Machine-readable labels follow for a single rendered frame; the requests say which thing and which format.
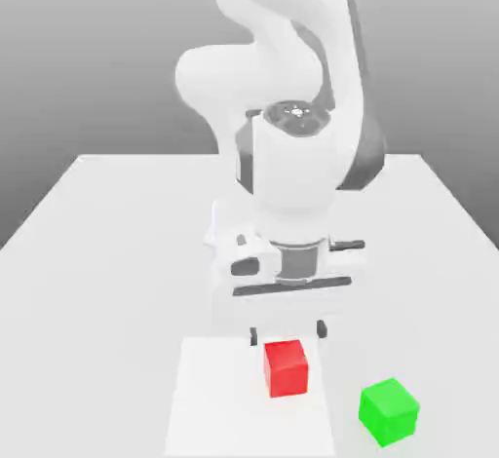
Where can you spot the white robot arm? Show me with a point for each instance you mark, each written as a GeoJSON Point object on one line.
{"type": "Point", "coordinates": [288, 161]}

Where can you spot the small red cube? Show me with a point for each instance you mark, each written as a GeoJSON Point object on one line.
{"type": "Point", "coordinates": [286, 368]}

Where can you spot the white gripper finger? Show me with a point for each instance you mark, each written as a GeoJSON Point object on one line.
{"type": "Point", "coordinates": [321, 329]}
{"type": "Point", "coordinates": [253, 336]}

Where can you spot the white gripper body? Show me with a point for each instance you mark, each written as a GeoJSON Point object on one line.
{"type": "Point", "coordinates": [280, 304]}

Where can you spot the small green cube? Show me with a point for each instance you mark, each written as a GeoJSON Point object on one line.
{"type": "Point", "coordinates": [390, 411]}

